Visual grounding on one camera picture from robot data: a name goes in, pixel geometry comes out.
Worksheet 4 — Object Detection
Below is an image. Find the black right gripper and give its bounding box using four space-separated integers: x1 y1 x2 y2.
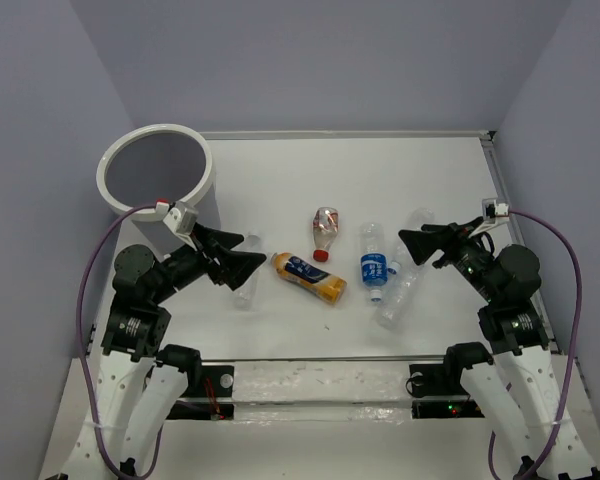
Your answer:
397 215 501 302

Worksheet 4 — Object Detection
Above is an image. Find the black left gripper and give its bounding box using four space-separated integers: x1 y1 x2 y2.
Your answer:
152 220 267 301

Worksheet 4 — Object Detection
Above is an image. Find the blue label water bottle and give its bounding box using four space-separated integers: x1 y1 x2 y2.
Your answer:
359 222 388 303

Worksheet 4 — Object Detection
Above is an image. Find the clear bottle blue cap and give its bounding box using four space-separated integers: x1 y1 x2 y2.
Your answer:
374 260 428 331

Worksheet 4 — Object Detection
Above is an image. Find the orange tea bottle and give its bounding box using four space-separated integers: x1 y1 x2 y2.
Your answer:
271 252 347 305

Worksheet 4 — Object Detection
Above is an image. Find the crushed red cap bottle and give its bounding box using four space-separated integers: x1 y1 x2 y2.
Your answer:
312 207 339 263

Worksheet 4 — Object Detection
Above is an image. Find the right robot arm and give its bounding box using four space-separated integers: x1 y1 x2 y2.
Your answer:
399 218 600 479

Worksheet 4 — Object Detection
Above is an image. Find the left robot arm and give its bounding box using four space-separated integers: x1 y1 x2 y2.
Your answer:
57 225 266 479

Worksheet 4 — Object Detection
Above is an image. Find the white round plastic bin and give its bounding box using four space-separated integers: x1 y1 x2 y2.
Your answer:
92 124 221 262

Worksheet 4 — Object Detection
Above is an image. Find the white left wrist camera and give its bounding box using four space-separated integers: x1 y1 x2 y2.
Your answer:
155 199 198 237

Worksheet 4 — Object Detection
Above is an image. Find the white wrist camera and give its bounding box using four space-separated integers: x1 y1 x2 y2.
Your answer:
479 198 509 232
155 199 198 237

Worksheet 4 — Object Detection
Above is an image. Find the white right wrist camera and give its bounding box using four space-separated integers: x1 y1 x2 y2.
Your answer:
479 198 509 232

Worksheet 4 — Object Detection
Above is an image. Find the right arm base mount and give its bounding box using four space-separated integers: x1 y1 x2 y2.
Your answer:
405 363 484 420

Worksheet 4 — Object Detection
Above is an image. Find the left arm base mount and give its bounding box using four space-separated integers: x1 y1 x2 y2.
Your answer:
167 364 235 421

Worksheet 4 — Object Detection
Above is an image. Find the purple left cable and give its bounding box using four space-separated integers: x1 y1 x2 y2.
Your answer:
74 202 164 477

